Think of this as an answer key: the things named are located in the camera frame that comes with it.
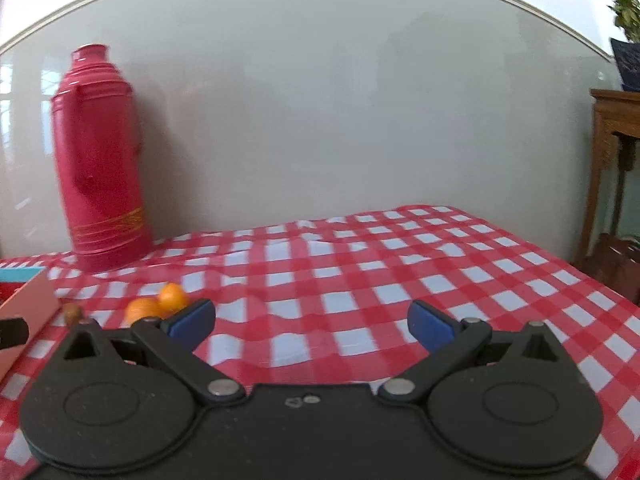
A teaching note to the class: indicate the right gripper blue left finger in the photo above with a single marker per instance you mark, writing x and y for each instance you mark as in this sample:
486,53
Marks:
169,345

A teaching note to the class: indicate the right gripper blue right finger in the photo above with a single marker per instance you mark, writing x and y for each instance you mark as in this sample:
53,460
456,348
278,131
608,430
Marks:
451,345

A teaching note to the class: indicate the small orange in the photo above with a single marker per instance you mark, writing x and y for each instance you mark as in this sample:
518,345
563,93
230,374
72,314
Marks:
171,298
143,307

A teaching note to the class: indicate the small brown round fruit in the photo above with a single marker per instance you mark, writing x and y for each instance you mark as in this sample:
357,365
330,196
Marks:
72,314

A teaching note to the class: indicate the colourful cardboard box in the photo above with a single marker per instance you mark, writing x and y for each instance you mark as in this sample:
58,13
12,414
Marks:
25,293

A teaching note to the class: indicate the red white checkered tablecloth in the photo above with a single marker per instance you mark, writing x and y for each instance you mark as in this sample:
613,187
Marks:
326,301

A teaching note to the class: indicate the dark wooden side table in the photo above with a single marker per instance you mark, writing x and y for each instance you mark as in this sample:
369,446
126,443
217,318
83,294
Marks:
608,251

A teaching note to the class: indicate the red thermos flask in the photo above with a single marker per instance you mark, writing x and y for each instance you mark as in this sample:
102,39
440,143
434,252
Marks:
96,145

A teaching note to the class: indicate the potted plant blue pot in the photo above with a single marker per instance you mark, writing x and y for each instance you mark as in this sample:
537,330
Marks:
627,53

